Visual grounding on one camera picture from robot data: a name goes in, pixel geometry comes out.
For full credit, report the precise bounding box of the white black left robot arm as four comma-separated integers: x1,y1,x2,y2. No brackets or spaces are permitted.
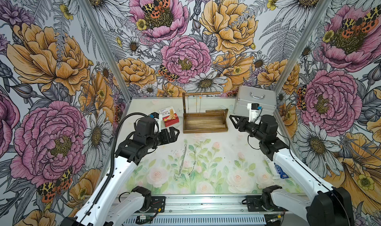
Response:
61,113,180,226

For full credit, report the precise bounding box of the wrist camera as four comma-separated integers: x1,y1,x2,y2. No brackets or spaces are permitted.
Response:
247,103,263,122
149,112,160,120

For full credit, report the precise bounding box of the small green circuit board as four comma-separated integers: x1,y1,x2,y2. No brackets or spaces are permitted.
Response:
136,215,147,225

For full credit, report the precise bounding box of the silver metal first-aid case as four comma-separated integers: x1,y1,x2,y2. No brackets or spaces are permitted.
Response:
233,86,276,117

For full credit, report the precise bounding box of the white blue tube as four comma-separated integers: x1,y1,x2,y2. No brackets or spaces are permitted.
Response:
264,156,289,180

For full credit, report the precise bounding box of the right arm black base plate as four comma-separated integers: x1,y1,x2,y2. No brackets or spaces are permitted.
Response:
242,195,267,212

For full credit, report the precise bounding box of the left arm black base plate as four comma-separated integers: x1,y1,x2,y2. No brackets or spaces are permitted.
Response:
143,196,166,214

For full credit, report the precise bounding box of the wooden jewelry display stand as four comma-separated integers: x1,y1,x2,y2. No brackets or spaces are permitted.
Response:
182,92,228,134

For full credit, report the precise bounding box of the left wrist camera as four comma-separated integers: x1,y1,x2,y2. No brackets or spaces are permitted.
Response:
149,112,160,120

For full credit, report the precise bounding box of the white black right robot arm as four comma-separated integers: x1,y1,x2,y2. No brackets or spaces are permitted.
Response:
229,115,355,226

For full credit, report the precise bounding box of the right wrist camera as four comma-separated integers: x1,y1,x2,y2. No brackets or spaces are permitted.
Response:
247,103,263,122

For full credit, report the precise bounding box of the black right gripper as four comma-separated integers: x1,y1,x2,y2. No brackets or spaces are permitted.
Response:
228,115,266,141

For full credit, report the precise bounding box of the red white small box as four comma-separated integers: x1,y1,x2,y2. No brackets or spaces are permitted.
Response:
159,107,180,127

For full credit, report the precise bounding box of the aluminium front rail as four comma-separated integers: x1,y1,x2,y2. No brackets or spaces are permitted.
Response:
75,194,337,226

